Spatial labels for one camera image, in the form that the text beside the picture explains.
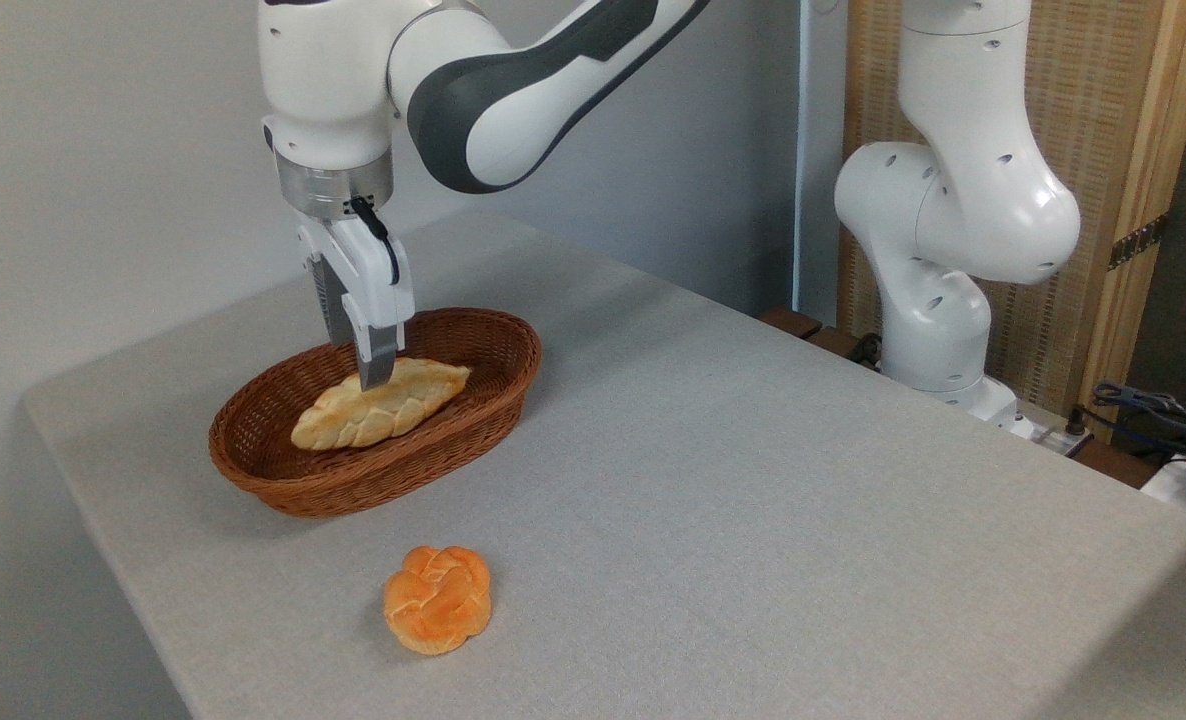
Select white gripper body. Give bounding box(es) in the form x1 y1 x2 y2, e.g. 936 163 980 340
297 213 417 332

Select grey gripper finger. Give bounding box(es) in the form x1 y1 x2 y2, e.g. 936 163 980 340
355 318 400 392
310 254 358 349

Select long braided bread loaf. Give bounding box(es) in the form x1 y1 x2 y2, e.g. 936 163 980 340
290 357 472 452

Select brown wicker basket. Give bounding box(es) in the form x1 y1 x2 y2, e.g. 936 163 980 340
208 307 543 519

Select round braided bread bun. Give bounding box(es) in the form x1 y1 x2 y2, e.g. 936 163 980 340
383 545 493 657

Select grey tablecloth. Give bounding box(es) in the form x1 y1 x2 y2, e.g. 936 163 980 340
21 208 1186 720

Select dark wooden base board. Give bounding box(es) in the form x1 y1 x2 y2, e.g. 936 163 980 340
758 307 886 373

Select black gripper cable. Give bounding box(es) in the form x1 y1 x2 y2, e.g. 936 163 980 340
348 196 402 287

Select woven screen with wooden frame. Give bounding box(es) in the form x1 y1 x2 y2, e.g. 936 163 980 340
838 0 1186 443

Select black and blue cable bundle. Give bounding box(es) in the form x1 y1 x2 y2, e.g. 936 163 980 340
1065 382 1186 473

